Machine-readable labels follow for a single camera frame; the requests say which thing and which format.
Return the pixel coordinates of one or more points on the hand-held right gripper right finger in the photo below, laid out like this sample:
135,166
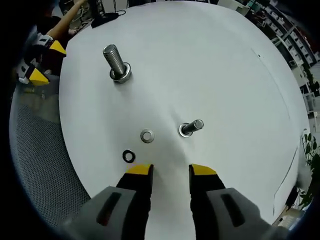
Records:
205,195

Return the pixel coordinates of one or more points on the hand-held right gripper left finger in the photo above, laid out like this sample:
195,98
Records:
137,197

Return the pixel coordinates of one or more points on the large threaded stud bolt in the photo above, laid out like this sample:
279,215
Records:
113,58

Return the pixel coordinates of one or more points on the small bright steel washer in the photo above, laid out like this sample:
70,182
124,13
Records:
142,136

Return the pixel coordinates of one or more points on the small threaded stud bolt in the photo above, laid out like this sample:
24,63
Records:
193,126

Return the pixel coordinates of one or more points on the large steel washer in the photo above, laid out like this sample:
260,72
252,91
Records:
127,72

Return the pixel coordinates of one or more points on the black computer mouse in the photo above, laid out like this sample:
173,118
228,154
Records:
102,21

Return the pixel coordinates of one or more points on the grey mesh office chair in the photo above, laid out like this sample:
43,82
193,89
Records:
37,150

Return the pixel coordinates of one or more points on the green potted plant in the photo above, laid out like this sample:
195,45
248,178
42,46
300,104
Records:
311,150

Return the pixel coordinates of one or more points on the shelving unit with white bins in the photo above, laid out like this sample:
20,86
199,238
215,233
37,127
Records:
295,37

